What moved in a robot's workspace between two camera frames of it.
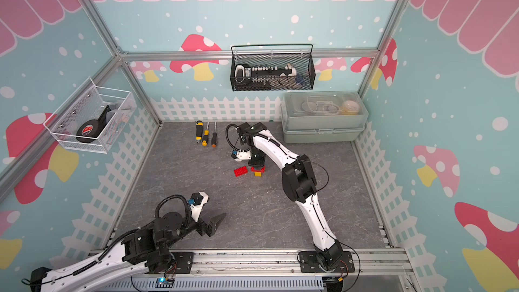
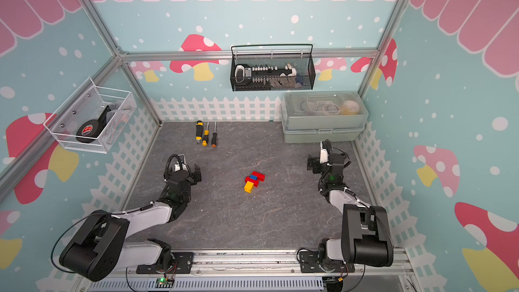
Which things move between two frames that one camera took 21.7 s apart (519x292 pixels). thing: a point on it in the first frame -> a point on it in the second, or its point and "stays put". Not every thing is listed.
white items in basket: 276,76 stays put
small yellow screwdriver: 205,138 stays put
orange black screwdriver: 214,137 stays put
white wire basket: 90,118 stays put
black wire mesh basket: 272,67 stays put
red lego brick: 262,169 -> 255,182
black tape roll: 88,132 stays put
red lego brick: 240,171 -> 260,177
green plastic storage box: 322,116 stays put
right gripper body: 257,159 -> 317,167
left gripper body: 201,227 -> 194,177
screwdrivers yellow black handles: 199,131 stays put
